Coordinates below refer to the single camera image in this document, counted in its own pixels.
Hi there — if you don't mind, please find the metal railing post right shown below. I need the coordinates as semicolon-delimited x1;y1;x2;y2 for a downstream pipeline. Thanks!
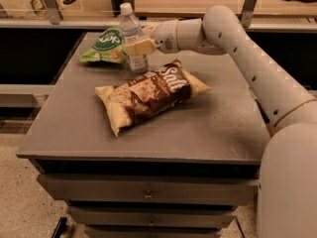
239;0;258;28

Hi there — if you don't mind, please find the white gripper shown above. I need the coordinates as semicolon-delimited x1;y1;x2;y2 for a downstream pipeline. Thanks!
124;20;179;55

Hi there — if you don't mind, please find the snack package behind glass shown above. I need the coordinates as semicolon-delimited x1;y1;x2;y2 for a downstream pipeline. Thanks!
0;0;65;20

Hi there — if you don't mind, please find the wooden shelf board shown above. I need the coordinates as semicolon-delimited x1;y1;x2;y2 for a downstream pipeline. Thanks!
135;0;317;17

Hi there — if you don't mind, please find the green rice chip bag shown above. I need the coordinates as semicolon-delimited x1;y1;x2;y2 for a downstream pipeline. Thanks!
79;26;126;64

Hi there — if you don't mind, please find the clear blue plastic water bottle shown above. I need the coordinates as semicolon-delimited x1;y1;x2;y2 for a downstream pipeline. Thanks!
120;3;149;73

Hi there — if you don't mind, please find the metal railing post left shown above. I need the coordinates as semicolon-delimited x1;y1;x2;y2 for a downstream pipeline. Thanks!
44;0;62;25

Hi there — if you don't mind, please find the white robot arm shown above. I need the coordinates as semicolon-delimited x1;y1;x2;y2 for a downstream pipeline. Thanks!
124;5;317;238

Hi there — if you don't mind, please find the brown and cream snack bag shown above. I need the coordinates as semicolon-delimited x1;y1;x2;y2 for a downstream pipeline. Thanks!
95;59;210;136

